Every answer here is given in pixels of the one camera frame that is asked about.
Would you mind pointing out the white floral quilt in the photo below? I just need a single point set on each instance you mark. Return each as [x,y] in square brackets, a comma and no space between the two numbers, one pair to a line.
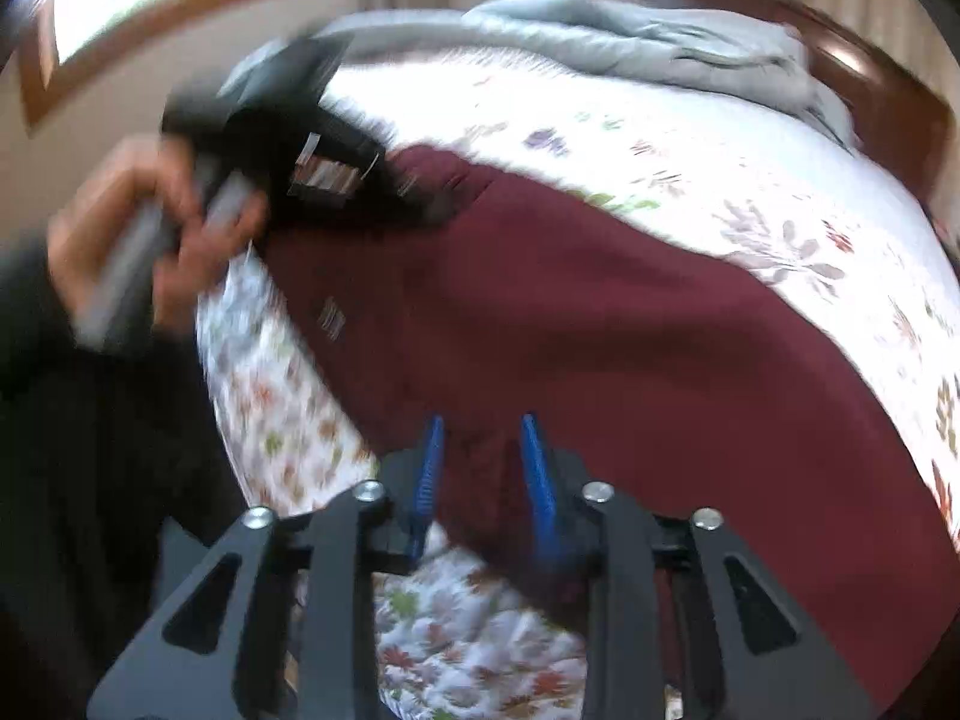
[675,157]

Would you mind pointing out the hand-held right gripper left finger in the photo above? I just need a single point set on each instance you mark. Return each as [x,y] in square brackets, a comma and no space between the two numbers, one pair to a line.
[427,480]

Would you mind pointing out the grey-blue comforter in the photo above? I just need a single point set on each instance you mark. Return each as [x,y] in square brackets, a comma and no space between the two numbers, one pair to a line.
[637,37]

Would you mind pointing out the person's dark clothing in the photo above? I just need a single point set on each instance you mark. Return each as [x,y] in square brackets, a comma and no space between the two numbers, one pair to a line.
[97,502]

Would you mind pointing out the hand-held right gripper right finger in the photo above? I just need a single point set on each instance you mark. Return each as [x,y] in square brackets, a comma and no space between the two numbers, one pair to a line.
[538,480]

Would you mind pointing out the wooden headboard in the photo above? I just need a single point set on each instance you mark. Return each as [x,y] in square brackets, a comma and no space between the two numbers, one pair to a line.
[885,112]

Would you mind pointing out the maroon pants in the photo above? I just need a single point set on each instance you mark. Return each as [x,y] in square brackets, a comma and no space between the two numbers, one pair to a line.
[562,315]

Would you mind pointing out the person's left forearm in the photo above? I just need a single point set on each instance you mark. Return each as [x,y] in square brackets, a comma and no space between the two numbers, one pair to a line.
[45,315]

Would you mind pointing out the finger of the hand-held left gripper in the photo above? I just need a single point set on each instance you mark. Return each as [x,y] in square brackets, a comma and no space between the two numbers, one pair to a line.
[420,199]

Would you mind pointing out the wooden framed window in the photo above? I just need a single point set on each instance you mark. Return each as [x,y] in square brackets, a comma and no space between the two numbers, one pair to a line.
[112,0]

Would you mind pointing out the person's left hand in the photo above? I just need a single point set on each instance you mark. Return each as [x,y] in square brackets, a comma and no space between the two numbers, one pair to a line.
[79,232]

